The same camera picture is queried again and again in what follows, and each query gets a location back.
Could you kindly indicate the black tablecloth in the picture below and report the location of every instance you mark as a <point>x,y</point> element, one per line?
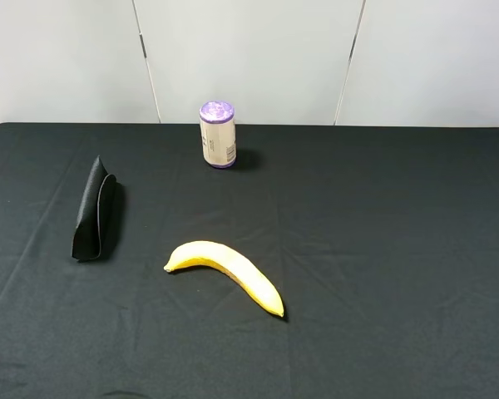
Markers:
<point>327,262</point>

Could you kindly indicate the black cloth pouch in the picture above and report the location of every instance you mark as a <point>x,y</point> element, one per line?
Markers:
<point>100,216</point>

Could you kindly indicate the yellow banana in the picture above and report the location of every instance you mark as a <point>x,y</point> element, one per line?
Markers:
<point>231,263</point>

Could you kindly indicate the purple lidded cylindrical can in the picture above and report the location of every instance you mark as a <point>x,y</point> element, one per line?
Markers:
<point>217,130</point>

